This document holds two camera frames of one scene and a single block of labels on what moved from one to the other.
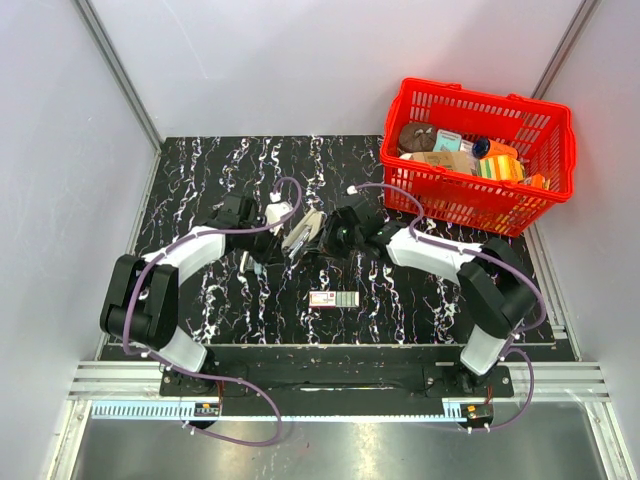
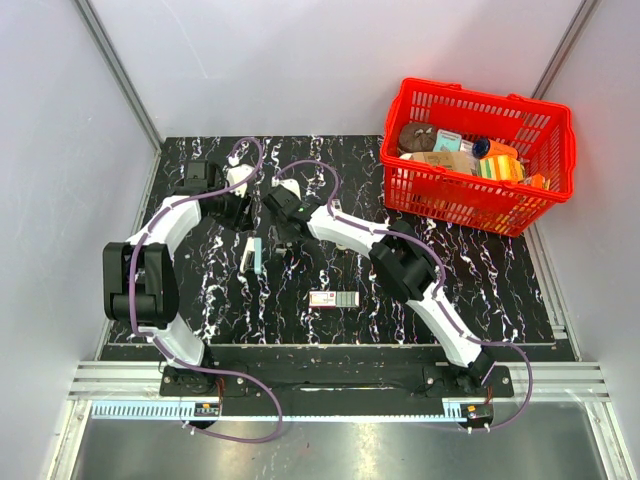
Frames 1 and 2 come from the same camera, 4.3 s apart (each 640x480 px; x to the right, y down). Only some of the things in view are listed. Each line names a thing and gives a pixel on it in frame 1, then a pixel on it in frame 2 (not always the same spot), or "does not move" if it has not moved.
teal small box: (447, 141) does not move
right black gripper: (325, 238) -> (279, 232)
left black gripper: (273, 251) -> (242, 217)
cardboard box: (455, 161) does not move
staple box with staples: (333, 299) does not move
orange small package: (537, 181) does not move
